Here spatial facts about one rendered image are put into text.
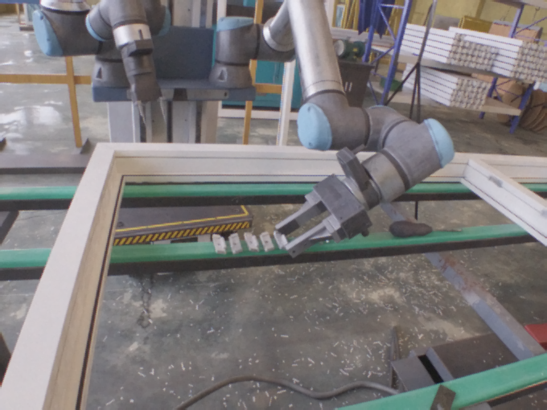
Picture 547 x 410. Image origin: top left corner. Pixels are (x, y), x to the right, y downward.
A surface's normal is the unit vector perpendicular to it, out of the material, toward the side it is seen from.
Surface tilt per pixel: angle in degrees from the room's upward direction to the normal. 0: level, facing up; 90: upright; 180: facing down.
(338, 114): 41
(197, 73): 90
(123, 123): 90
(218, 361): 0
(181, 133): 90
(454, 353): 0
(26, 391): 0
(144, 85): 63
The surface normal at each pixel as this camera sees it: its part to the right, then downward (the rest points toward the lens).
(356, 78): 0.25, 0.52
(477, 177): -0.96, 0.02
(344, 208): -0.47, -0.66
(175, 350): 0.13, -0.85
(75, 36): 0.71, 0.56
